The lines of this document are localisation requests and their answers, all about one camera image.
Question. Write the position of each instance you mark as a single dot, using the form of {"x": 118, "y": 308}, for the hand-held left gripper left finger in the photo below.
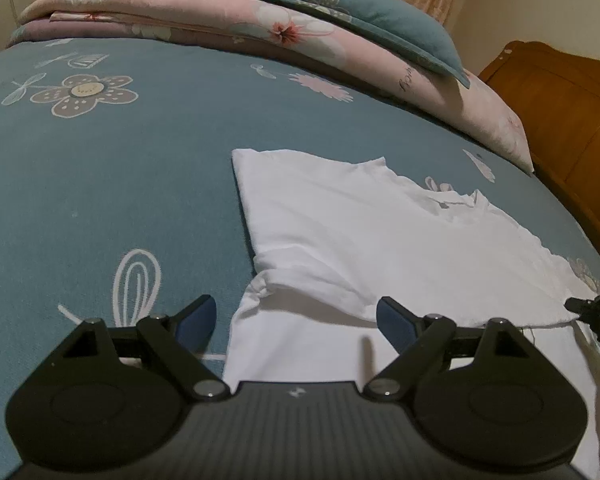
{"x": 200, "y": 320}

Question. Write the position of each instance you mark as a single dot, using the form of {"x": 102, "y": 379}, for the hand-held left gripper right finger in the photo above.
{"x": 392, "y": 322}

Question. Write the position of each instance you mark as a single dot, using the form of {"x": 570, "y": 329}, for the white printed t-shirt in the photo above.
{"x": 355, "y": 225}

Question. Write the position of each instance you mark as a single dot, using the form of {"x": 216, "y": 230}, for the teal floral bed sheet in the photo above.
{"x": 130, "y": 170}

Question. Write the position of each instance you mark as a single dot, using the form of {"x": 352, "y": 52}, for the wooden headboard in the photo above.
{"x": 570, "y": 110}

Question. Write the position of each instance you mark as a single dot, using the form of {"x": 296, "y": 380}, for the folded pink floral quilt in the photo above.
{"x": 230, "y": 20}

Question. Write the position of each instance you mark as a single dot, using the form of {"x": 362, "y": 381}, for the teal pillow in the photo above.
{"x": 370, "y": 15}

